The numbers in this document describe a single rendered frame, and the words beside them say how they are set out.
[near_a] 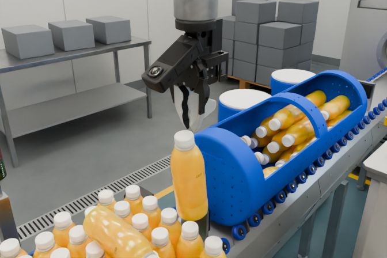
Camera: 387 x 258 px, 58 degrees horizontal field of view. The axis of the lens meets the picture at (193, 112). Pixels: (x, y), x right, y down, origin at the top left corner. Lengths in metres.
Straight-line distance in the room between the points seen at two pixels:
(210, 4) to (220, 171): 0.53
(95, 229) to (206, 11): 0.50
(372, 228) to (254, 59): 3.81
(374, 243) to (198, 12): 0.91
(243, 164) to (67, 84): 3.66
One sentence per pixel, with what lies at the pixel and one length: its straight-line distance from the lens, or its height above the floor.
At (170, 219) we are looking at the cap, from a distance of 0.89.
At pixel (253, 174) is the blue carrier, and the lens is 0.94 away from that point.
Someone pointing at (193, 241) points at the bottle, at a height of 1.07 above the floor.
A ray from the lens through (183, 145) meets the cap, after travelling 0.67.
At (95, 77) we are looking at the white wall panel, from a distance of 4.58.
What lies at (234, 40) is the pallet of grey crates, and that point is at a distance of 4.97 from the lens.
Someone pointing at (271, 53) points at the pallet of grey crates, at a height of 0.59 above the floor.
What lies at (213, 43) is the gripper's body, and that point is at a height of 1.54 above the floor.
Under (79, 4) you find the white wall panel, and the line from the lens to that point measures 4.36.
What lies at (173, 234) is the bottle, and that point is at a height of 1.06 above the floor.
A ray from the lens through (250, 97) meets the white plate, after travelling 1.80.
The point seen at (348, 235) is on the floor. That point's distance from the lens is 2.67.
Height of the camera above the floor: 1.67
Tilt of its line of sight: 23 degrees down
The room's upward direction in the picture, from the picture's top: straight up
